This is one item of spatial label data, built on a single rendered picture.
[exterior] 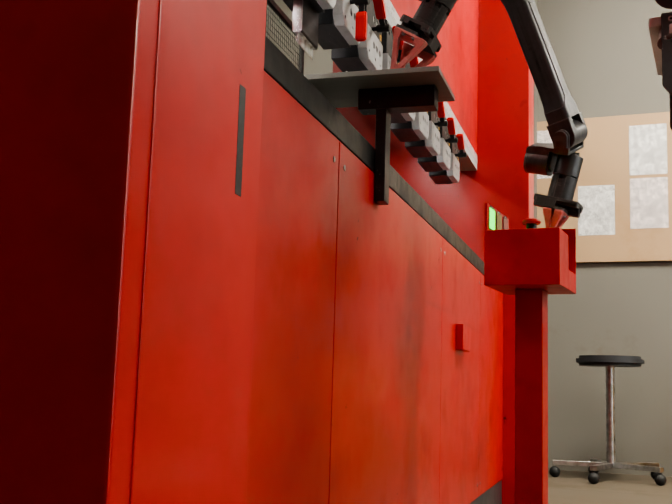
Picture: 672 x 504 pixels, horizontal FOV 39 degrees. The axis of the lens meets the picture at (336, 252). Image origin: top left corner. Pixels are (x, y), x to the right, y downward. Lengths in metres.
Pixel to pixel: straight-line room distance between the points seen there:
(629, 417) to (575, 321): 0.62
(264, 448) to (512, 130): 2.93
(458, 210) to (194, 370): 3.23
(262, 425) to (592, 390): 4.58
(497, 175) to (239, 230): 3.14
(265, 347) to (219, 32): 0.49
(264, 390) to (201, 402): 0.43
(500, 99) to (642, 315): 2.08
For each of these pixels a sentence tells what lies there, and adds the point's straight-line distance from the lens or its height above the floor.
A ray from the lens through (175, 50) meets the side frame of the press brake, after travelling 0.74.
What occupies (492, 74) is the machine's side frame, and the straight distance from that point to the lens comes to 4.06.
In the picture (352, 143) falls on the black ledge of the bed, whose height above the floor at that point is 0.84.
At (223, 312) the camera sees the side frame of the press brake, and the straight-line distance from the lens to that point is 0.80.
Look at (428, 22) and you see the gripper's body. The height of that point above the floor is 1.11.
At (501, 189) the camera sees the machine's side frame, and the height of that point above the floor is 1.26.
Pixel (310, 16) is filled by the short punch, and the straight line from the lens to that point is 1.89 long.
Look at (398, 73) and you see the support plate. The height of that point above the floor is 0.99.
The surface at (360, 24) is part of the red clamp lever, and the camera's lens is 2.02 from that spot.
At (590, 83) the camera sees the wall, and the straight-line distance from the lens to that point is 5.98.
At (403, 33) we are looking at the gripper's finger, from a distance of 1.79.
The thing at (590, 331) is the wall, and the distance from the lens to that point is 5.70.
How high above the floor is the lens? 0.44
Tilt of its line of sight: 8 degrees up
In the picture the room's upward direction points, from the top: 2 degrees clockwise
